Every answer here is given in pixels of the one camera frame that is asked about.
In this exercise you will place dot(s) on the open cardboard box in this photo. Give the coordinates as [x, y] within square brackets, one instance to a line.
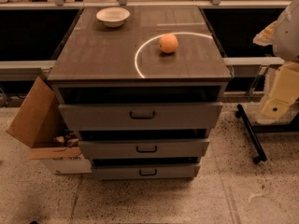
[40, 126]

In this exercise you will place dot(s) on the grey drawer cabinet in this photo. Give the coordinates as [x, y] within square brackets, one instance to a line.
[101, 65]

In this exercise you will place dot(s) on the orange fruit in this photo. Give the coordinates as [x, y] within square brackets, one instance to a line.
[168, 43]

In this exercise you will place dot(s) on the grey middle drawer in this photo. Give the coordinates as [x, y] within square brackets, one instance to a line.
[175, 148]

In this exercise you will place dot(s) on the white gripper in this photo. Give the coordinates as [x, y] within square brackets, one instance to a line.
[288, 34]

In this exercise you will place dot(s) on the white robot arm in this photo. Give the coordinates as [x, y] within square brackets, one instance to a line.
[283, 36]

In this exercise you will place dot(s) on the white bowl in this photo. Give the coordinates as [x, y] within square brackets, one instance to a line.
[113, 16]

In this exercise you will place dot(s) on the grey top drawer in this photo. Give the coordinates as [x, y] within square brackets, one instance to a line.
[127, 117]

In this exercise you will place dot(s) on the grey bottom drawer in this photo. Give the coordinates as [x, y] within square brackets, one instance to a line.
[185, 170]

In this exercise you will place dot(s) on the grey drawer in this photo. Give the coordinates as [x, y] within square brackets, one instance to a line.
[175, 148]
[127, 117]
[185, 170]

